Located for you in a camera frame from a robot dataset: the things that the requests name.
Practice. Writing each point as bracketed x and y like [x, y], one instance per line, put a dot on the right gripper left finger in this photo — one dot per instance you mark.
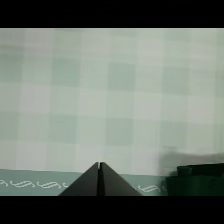
[88, 183]

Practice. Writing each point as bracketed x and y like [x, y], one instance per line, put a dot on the dark green garment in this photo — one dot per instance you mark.
[196, 181]

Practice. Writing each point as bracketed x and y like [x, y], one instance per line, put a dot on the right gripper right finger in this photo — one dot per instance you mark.
[113, 183]

